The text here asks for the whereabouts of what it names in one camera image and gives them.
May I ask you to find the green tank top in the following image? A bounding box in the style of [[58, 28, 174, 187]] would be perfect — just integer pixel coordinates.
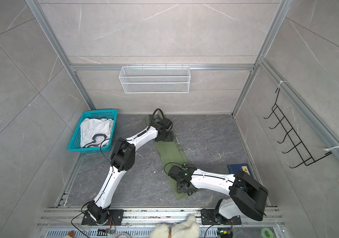
[[145, 115, 189, 200]]

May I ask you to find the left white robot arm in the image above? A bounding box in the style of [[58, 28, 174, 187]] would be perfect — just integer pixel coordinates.
[[85, 115, 173, 225]]

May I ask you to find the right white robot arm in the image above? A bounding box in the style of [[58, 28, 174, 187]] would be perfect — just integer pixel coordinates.
[[167, 164, 268, 225]]

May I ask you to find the white tank top in basket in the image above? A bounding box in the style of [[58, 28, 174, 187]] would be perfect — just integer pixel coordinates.
[[80, 118, 114, 148]]

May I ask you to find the blue book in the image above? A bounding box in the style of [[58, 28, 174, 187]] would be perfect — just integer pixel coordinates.
[[227, 163, 253, 176]]

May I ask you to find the white plush toy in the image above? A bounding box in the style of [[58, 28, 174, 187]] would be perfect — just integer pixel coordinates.
[[149, 215, 200, 238]]

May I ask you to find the teal plastic basket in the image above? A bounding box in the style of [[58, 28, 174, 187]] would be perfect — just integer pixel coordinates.
[[68, 110, 117, 153]]

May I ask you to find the green tape roll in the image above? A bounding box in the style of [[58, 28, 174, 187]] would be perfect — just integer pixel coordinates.
[[261, 228, 274, 238]]

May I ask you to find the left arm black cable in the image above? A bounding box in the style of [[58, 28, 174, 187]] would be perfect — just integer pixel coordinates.
[[147, 108, 165, 131]]

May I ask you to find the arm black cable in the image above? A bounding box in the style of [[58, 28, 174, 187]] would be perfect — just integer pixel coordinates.
[[147, 108, 165, 131], [163, 162, 197, 176]]

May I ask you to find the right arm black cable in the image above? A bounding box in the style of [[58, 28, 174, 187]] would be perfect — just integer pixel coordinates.
[[163, 162, 197, 176]]

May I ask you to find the black wire hook rack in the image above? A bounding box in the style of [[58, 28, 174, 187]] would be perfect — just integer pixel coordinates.
[[263, 88, 332, 169]]

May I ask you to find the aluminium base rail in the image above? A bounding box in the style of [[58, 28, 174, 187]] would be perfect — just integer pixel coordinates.
[[35, 207, 289, 238]]

